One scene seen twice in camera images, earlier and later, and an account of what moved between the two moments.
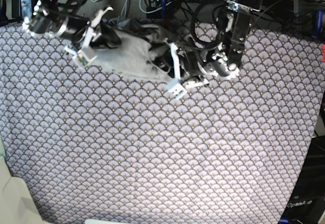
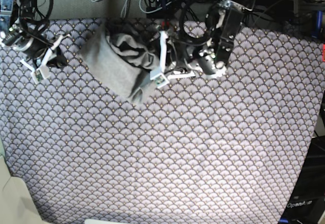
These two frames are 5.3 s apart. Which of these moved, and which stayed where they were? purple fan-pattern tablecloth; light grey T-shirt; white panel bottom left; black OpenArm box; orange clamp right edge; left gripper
Moved: light grey T-shirt; left gripper
Stayed: purple fan-pattern tablecloth; black OpenArm box; orange clamp right edge; white panel bottom left
